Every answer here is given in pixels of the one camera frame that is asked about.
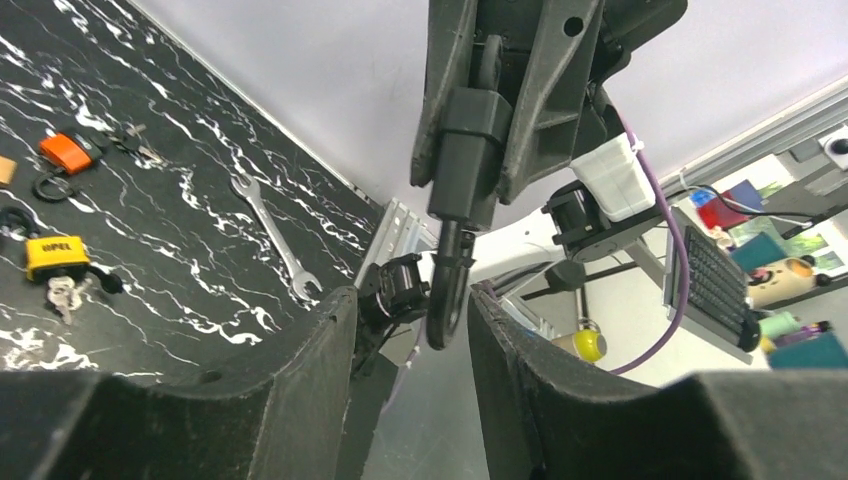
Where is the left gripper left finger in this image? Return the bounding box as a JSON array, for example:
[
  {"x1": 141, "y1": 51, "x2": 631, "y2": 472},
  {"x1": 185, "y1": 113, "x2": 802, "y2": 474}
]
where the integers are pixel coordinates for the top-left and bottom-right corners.
[{"x1": 1, "y1": 287, "x2": 358, "y2": 479}]

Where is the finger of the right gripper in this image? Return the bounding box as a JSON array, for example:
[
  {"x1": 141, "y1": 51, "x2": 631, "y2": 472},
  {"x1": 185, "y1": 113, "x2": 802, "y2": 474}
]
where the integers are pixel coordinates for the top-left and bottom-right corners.
[
  {"x1": 497, "y1": 1, "x2": 605, "y2": 204},
  {"x1": 410, "y1": 0, "x2": 478, "y2": 187}
]

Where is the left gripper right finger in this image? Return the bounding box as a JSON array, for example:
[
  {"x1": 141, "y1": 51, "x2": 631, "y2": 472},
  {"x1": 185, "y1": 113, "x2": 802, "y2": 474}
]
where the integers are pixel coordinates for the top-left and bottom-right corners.
[{"x1": 467, "y1": 285, "x2": 847, "y2": 479}]

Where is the black padlock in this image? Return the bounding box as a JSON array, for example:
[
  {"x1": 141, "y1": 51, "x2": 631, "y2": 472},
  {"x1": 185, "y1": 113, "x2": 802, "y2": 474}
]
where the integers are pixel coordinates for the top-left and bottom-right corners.
[{"x1": 426, "y1": 34, "x2": 513, "y2": 350}]

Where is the silver open-end wrench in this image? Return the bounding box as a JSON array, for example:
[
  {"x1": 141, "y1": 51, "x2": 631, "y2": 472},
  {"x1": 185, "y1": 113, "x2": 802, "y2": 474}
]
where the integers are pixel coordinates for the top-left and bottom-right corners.
[{"x1": 230, "y1": 173, "x2": 323, "y2": 301}]

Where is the yellow padlock with keys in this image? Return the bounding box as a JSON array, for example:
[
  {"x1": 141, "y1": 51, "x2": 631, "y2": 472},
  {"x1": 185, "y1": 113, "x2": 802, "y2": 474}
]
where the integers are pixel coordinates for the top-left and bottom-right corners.
[{"x1": 1, "y1": 206, "x2": 124, "y2": 325}]

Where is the orange padlock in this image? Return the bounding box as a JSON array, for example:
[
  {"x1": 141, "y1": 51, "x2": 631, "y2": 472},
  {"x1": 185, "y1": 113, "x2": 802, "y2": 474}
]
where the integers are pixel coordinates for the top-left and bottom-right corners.
[{"x1": 31, "y1": 123, "x2": 164, "y2": 203}]

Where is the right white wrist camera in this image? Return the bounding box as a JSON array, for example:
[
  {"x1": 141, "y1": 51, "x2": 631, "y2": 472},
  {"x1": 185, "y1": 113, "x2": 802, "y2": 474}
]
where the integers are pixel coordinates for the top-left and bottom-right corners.
[{"x1": 570, "y1": 133, "x2": 656, "y2": 222}]

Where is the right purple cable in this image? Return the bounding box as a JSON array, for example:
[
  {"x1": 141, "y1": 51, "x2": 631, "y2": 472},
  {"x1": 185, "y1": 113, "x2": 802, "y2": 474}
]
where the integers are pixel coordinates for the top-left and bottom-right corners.
[{"x1": 606, "y1": 109, "x2": 693, "y2": 377}]

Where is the aluminium frame rail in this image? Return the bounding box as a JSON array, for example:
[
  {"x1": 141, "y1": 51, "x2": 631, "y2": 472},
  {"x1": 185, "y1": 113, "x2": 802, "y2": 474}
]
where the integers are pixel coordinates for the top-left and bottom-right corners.
[{"x1": 354, "y1": 198, "x2": 437, "y2": 287}]

